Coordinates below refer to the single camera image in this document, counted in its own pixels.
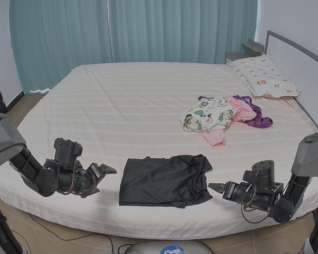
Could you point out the white printed pillow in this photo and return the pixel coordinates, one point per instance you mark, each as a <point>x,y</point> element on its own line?
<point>265,75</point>

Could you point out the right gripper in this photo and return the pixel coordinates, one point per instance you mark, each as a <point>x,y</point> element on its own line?
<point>237,193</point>

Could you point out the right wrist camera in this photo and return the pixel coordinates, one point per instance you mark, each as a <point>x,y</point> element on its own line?
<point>247,176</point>

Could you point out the white printed pyjama top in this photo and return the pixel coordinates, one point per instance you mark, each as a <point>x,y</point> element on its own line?
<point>206,115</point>

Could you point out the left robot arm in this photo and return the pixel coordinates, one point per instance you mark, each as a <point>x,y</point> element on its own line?
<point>29,168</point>

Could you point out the bed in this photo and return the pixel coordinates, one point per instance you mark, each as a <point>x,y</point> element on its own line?
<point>122,102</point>

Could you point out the blue-green curtain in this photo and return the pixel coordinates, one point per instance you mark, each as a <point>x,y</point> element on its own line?
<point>182,22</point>
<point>61,36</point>

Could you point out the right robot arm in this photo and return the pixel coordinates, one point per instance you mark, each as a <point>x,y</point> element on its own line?
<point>304,168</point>

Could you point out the pink garment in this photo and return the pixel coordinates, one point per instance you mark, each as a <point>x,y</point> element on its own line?
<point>241,112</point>

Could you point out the black T-shirt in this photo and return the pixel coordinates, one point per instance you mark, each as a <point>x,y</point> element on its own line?
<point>161,181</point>

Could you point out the grey bedside table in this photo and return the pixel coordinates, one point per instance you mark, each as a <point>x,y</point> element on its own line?
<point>241,55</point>

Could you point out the purple garment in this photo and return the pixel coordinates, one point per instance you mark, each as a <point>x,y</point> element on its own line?
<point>259,122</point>

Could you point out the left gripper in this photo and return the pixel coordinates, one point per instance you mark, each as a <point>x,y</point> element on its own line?
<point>88,180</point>

